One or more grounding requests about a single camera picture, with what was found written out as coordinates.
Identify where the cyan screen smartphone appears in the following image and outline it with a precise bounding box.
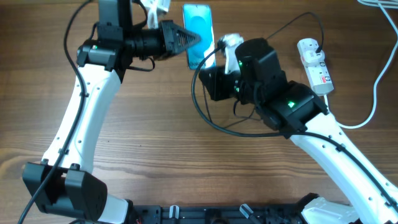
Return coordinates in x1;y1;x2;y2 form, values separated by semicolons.
182;4;215;70

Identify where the black charging cable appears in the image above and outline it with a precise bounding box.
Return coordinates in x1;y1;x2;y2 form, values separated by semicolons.
201;11;325;130

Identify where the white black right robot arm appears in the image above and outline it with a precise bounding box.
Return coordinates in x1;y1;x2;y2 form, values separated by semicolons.
193;38;397;223

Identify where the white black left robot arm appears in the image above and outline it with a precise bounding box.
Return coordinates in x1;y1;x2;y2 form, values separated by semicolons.
22;1;200;223

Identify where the white charger plug adapter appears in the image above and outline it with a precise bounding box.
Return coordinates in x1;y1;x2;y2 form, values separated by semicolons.
302;50;325;67

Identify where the white power strip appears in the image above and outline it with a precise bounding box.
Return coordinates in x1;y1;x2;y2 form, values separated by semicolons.
297;38;334;96

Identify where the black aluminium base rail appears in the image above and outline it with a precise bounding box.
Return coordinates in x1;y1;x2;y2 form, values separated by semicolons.
126;204;306;224

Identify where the white power strip cord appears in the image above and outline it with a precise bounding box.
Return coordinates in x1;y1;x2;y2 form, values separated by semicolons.
323;0;398;130

